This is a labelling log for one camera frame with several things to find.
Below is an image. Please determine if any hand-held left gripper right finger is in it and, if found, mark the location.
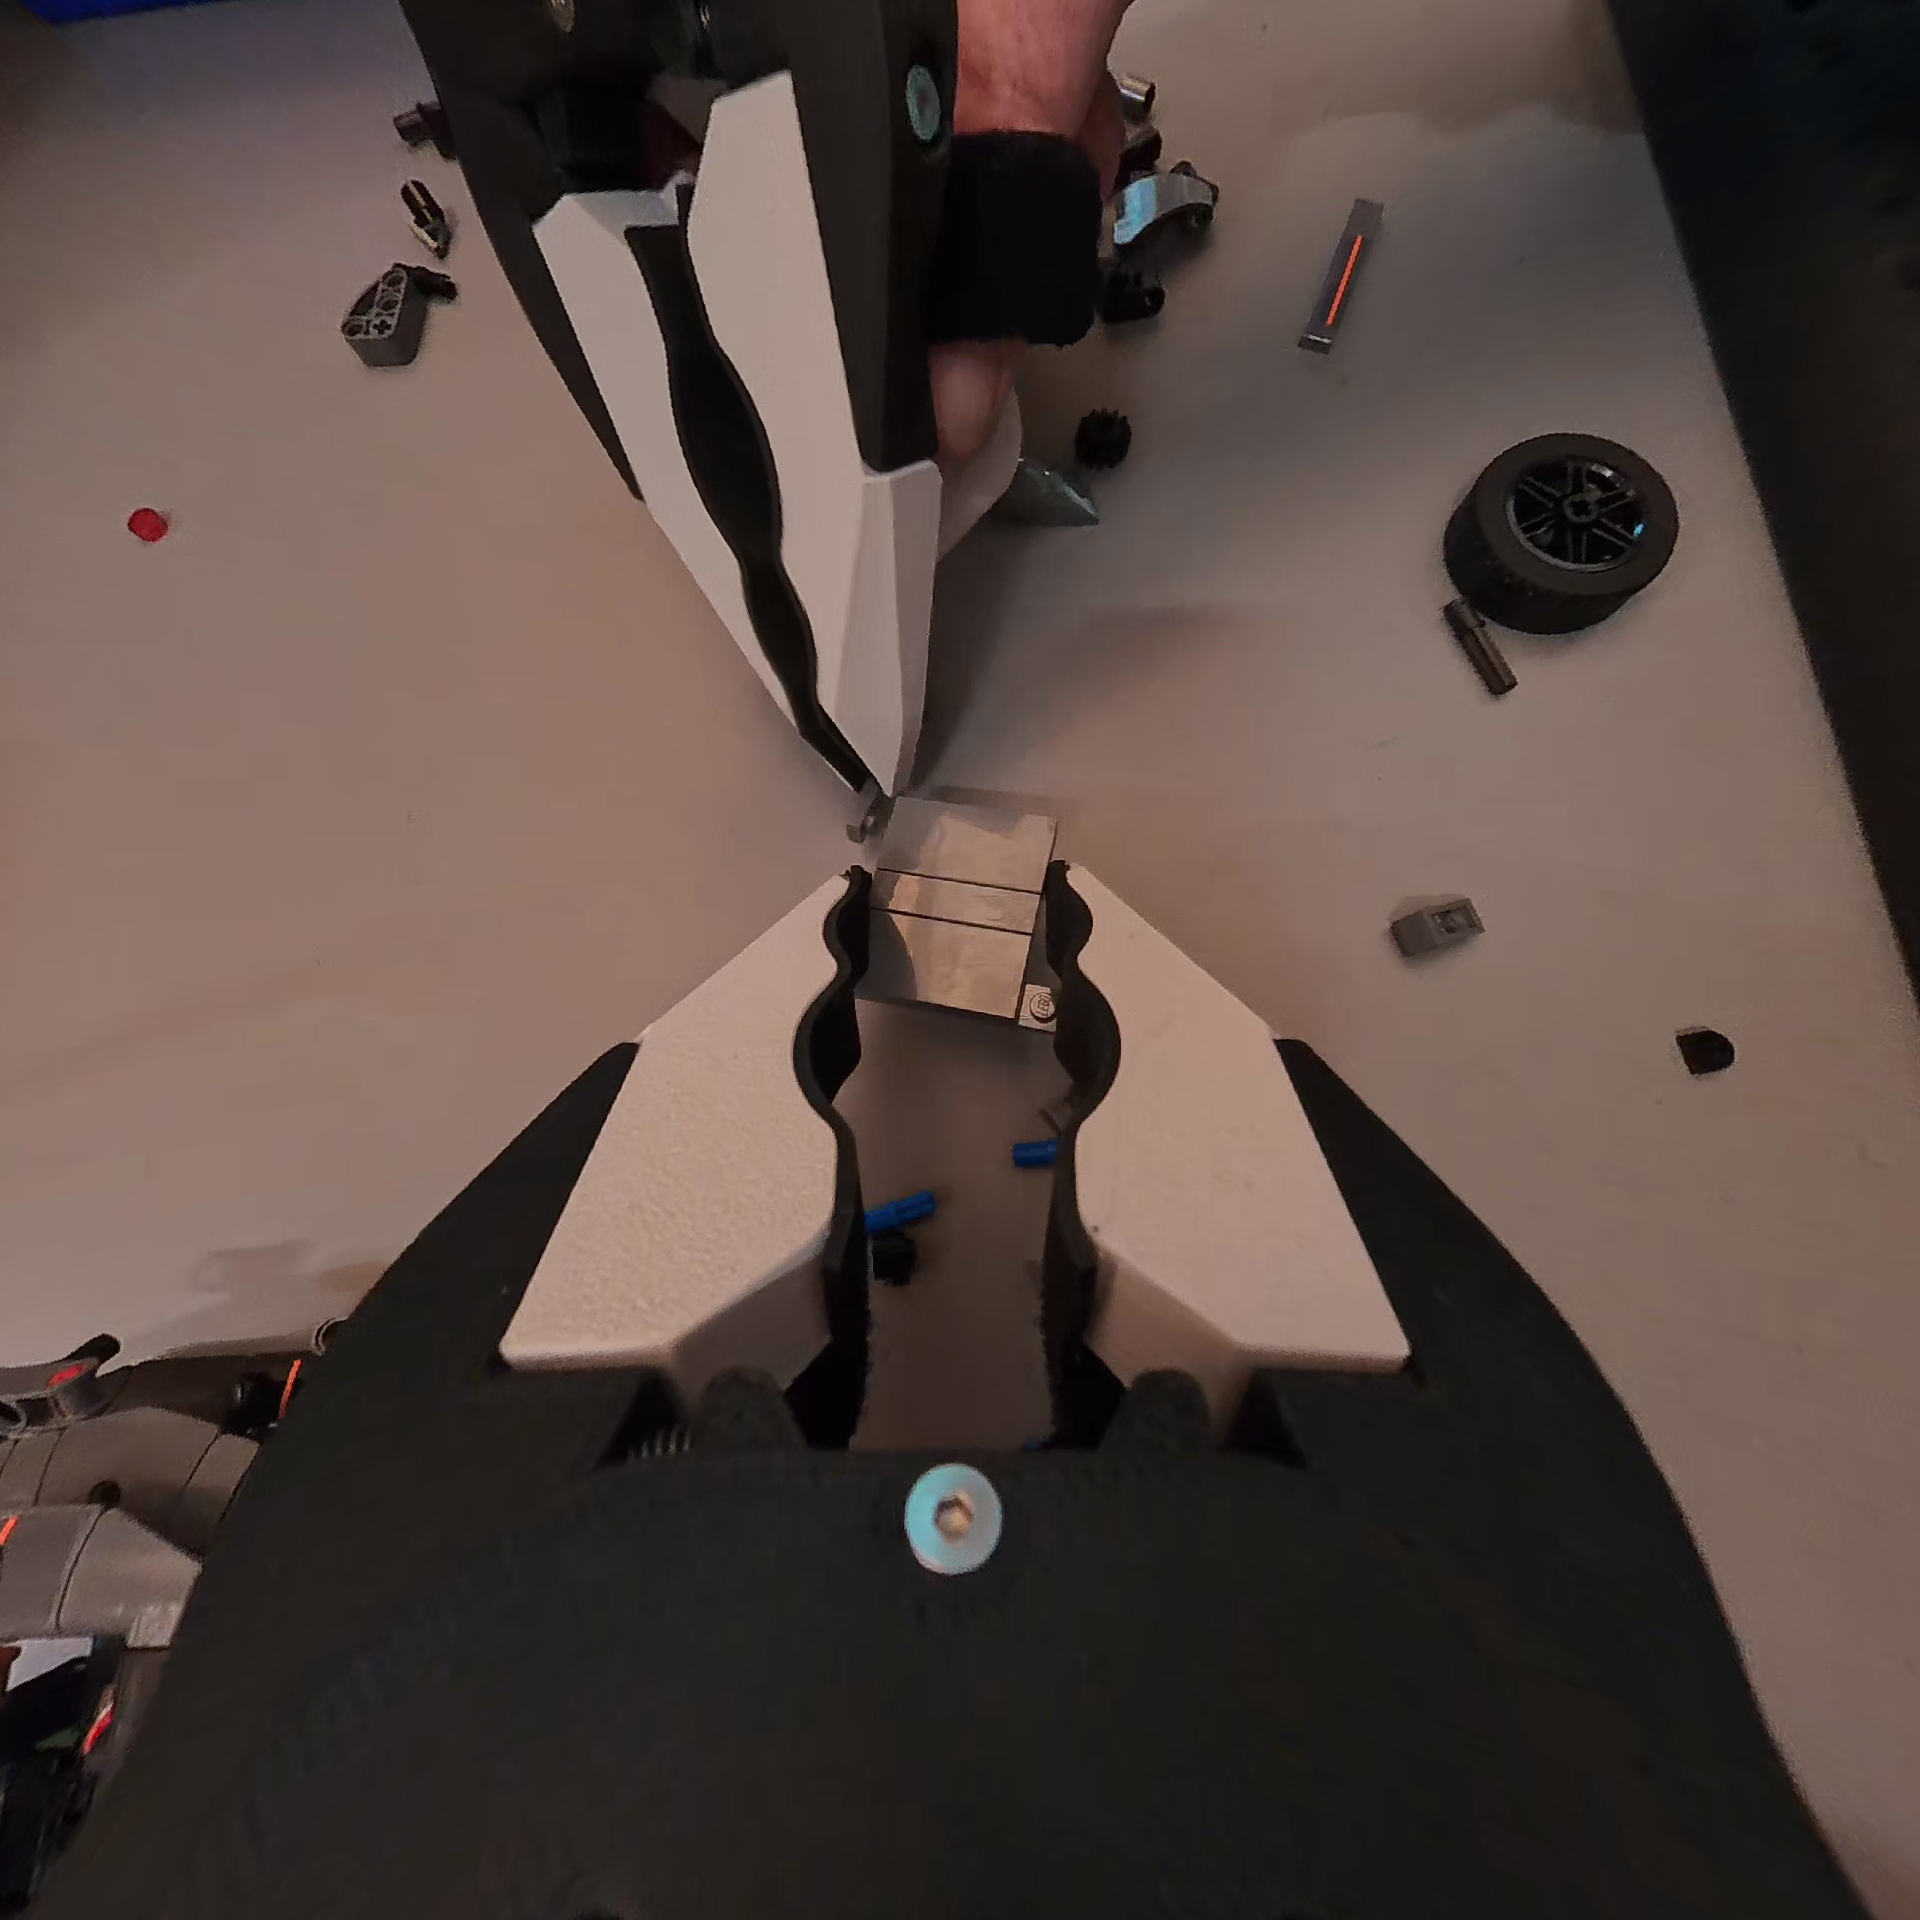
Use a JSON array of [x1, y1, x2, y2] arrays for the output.
[[1040, 863, 1411, 1449]]

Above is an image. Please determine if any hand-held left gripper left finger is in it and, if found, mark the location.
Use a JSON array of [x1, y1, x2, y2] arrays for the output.
[[500, 864, 875, 1449]]

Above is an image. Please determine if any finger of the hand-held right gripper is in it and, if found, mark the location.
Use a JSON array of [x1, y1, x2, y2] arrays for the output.
[[532, 172, 889, 799], [681, 68, 947, 799]]

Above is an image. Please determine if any pile of dark lego pieces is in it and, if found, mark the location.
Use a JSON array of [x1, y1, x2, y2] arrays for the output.
[[342, 68, 1220, 530]]

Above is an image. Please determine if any group of small lego connectors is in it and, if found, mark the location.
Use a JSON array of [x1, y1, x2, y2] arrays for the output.
[[868, 895, 1488, 1289]]

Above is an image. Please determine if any dark grey wide lego tile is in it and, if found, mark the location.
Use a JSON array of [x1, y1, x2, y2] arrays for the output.
[[856, 789, 1068, 1031]]

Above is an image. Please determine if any grey lego tile orange stripe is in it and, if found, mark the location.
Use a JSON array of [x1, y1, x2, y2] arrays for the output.
[[1297, 197, 1385, 358]]

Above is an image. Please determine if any grey lego car model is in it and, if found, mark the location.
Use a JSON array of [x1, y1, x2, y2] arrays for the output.
[[0, 1321, 346, 1920]]

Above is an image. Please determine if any black lego tyre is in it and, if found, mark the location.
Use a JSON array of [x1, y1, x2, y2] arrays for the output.
[[1445, 434, 1684, 637]]

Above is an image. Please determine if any person's right hand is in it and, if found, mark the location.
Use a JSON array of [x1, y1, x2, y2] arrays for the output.
[[924, 0, 1141, 459]]

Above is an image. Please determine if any black perforated panel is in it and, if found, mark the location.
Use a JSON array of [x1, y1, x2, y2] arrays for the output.
[[1611, 0, 1920, 1053]]

